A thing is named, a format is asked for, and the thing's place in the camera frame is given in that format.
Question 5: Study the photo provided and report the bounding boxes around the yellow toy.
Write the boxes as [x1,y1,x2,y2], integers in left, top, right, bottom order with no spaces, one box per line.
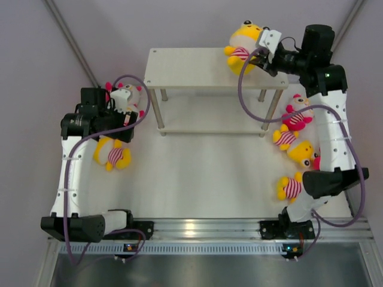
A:
[223,20,269,75]
[272,124,316,168]
[276,172,303,203]
[93,136,132,172]

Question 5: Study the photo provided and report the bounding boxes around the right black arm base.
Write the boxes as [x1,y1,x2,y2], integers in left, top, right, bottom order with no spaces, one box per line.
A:
[259,220,315,240]

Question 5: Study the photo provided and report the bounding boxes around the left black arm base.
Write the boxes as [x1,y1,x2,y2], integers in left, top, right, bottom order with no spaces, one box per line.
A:
[132,220,154,240]

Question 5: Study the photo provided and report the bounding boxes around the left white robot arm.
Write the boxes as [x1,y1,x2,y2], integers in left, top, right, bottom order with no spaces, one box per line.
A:
[40,105,140,243]

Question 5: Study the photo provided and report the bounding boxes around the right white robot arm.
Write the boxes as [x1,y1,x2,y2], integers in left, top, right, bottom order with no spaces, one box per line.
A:
[250,44,369,237]

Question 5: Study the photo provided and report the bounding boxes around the white two-tier shelf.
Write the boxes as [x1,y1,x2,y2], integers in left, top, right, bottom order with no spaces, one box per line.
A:
[144,48,269,136]

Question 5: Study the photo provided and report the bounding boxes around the pink toy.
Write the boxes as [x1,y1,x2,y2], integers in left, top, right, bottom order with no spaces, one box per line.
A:
[282,94,314,131]
[127,103,145,119]
[105,82,142,108]

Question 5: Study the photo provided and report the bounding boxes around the pink toy top left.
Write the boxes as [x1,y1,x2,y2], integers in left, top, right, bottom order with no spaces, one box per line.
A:
[105,82,142,108]

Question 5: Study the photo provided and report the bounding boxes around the pink toy top right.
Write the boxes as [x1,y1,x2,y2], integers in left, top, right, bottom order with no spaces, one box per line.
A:
[282,94,314,131]

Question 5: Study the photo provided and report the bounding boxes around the pink toy right glasses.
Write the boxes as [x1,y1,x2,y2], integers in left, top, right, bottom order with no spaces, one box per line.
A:
[312,149,321,170]

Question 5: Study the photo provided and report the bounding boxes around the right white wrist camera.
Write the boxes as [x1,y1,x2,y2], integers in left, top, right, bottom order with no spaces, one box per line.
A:
[257,29,282,54]

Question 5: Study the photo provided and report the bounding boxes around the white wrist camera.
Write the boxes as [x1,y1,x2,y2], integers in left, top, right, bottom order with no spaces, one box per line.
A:
[257,29,282,54]
[110,88,132,111]

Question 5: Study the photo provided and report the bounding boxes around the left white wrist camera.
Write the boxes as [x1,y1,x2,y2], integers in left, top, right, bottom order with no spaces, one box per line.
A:
[110,88,132,111]

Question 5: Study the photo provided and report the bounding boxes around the right aluminium frame post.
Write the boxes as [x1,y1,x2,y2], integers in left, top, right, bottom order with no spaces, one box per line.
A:
[332,0,367,53]

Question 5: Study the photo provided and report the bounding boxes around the aluminium frame post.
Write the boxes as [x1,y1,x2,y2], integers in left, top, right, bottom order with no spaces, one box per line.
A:
[42,0,99,87]
[332,0,367,53]

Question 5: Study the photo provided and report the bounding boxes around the grey slotted cable duct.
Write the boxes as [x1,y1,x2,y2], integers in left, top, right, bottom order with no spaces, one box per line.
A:
[71,241,290,255]

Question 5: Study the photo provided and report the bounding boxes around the left aluminium frame post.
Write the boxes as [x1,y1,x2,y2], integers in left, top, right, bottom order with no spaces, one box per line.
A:
[42,0,99,87]

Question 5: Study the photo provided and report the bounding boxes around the aluminium front rail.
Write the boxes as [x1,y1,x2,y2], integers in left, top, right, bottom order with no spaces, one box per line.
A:
[47,217,375,241]

